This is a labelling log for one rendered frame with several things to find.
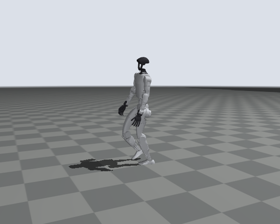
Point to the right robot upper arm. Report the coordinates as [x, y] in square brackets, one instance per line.
[133, 88]

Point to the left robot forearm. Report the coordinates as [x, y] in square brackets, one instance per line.
[143, 103]

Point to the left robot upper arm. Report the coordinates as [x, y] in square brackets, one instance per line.
[147, 81]

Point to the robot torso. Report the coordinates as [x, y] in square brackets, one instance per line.
[139, 87]

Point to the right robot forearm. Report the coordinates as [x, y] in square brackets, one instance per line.
[129, 99]

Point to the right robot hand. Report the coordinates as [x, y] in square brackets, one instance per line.
[122, 108]

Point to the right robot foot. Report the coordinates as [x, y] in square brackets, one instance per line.
[137, 154]

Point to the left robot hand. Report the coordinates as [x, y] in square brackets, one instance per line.
[137, 119]

